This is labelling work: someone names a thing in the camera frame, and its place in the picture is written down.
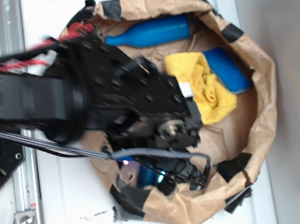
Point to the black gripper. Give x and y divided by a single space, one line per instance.
144 114

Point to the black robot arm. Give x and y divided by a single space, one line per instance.
81 96

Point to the blue plastic bottle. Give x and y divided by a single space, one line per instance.
153 32

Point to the yellow microfiber cloth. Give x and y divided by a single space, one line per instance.
195 77

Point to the blue sponge block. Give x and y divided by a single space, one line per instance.
227 71

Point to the crumpled brown paper bag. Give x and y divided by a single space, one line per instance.
237 145

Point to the black hexagonal base plate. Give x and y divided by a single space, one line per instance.
11 155

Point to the aluminium extrusion rail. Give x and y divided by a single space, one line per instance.
25 178

